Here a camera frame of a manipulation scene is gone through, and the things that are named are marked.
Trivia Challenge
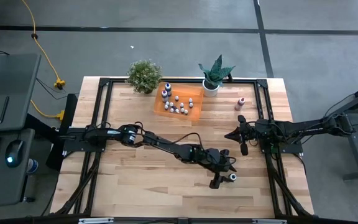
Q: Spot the black stand cable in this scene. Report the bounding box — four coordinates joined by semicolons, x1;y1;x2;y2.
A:
321;93;358;121

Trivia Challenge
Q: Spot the translucent orange plastic bin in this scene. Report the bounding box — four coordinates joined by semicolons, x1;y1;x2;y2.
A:
153;81;205;122

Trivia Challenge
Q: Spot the black pen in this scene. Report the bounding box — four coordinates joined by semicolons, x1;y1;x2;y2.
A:
0;95;10;124

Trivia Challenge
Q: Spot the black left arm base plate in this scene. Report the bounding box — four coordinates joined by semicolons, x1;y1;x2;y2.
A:
59;127;109;153

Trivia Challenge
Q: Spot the black metal table frame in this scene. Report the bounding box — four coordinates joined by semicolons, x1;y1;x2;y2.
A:
50;77;315;224

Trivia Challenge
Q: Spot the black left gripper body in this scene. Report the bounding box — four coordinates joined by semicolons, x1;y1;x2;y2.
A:
197;148;229;174

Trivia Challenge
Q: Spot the white plant pot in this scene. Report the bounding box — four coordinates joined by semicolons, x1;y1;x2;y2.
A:
201;79;221;98

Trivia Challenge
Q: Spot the yellow extension cord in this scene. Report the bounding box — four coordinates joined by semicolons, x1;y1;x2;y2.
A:
21;0;67;121

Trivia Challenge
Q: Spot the snake plant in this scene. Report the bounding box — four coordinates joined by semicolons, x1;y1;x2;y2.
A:
198;54;236;90

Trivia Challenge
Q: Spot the dark grey desk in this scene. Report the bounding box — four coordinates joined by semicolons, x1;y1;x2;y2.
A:
0;52;42;208

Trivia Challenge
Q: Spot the black computer mouse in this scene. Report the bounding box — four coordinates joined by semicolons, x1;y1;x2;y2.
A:
4;139;25;169

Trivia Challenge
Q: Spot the blue white water bottle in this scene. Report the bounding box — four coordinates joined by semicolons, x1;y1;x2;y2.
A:
26;157;39;174

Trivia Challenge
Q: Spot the pink squeeze bottle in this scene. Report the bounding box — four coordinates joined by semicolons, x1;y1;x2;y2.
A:
234;97;246;111

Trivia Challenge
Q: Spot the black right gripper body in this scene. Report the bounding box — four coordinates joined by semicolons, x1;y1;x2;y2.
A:
244;119;265;147

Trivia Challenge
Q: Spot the bushy green plant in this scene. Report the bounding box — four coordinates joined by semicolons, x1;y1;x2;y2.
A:
126;58;163;95

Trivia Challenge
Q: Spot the silver metal bracket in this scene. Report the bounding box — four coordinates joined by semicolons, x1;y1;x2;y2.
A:
252;218;288;224
78;217;114;224

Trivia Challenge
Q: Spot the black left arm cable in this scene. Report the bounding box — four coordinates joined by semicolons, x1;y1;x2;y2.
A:
169;132;205;151

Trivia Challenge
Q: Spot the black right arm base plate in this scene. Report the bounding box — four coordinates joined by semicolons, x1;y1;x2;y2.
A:
259;136;304;155

